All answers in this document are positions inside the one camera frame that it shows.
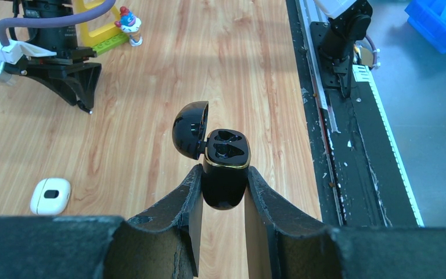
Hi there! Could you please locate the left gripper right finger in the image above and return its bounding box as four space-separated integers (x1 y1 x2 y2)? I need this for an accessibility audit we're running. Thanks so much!
244 167 446 278

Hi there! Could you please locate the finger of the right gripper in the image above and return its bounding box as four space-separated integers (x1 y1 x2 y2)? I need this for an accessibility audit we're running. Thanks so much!
27 62 102 110

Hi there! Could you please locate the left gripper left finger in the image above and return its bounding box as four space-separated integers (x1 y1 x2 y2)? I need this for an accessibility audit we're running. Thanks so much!
0 164 203 278

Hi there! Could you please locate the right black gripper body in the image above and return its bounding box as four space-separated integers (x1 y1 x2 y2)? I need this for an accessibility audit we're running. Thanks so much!
4 46 96 76

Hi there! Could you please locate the black earbud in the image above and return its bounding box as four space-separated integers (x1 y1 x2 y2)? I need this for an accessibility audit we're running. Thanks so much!
77 101 92 115

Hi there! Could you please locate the black earbud case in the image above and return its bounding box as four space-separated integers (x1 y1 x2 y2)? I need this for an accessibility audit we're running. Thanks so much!
172 101 251 210

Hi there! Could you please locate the white earbud charging case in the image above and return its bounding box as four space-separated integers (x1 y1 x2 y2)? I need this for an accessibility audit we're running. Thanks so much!
30 177 71 216

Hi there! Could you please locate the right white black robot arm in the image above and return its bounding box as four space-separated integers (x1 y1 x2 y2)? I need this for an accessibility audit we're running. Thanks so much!
3 1 105 114

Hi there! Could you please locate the yellow green toy block stack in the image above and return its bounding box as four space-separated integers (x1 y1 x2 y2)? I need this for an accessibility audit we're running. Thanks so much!
77 5 128 56

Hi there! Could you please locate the small clown toy figure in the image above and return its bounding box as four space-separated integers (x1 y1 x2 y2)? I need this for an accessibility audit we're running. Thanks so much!
114 6 143 47

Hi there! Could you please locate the blue plastic bin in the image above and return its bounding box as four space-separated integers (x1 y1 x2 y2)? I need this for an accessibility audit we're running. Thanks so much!
405 0 446 54

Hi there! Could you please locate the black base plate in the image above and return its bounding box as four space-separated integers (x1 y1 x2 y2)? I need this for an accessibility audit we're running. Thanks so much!
286 1 424 227

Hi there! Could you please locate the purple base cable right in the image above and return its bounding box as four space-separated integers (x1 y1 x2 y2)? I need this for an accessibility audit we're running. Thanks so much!
355 34 381 70

